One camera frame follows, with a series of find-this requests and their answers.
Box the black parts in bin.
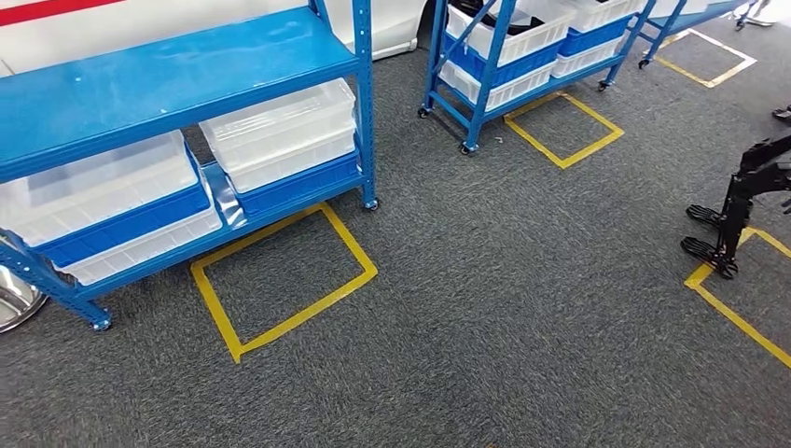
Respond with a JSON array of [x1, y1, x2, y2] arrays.
[[452, 0, 547, 36]]

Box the clear white plastic bin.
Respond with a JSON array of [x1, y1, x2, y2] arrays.
[[0, 130, 201, 248]]

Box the blue metal shelf rack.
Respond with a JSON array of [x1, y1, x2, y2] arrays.
[[0, 0, 380, 332]]

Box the blue wheeled bin rack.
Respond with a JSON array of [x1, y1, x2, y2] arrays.
[[637, 0, 764, 70], [417, 0, 658, 156]]

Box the black humanoid robot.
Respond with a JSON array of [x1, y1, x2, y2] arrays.
[[679, 105, 791, 281]]

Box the white car with red stripe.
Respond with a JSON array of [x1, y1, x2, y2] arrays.
[[0, 0, 429, 77]]

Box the chrome stanchion base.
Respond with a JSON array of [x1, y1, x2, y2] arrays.
[[0, 264, 50, 336]]

